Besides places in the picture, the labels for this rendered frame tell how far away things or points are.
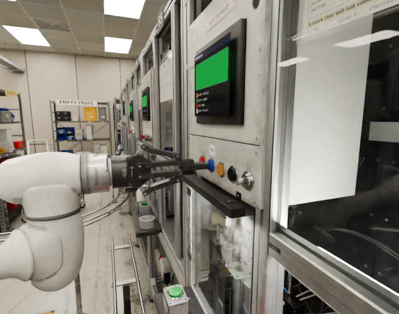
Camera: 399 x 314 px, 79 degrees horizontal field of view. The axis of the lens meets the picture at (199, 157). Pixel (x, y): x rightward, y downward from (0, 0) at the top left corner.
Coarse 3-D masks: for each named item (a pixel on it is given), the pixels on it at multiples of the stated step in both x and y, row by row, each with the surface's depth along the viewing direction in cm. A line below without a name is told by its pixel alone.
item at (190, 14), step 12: (192, 0) 78; (192, 12) 79; (288, 276) 67; (288, 288) 68; (300, 288) 89; (288, 300) 66; (312, 300) 83; (288, 312) 65; (300, 312) 64; (312, 312) 78; (324, 312) 78
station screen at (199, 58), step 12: (228, 36) 48; (216, 48) 53; (228, 48) 48; (204, 60) 60; (228, 60) 49; (228, 72) 49; (216, 84) 54; (228, 84) 49; (204, 96) 61; (216, 96) 55; (228, 96) 49; (204, 108) 62; (216, 108) 55; (228, 108) 50
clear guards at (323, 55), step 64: (320, 0) 31; (384, 0) 24; (320, 64) 32; (384, 64) 25; (320, 128) 32; (384, 128) 25; (192, 192) 85; (320, 192) 33; (384, 192) 25; (192, 256) 89; (320, 256) 34; (384, 256) 26
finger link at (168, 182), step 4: (164, 180) 61; (168, 180) 60; (172, 180) 60; (176, 180) 60; (152, 184) 60; (156, 184) 59; (160, 184) 59; (164, 184) 60; (168, 184) 60; (148, 188) 58; (152, 188) 59; (156, 188) 59; (160, 188) 59; (144, 192) 58; (148, 192) 58
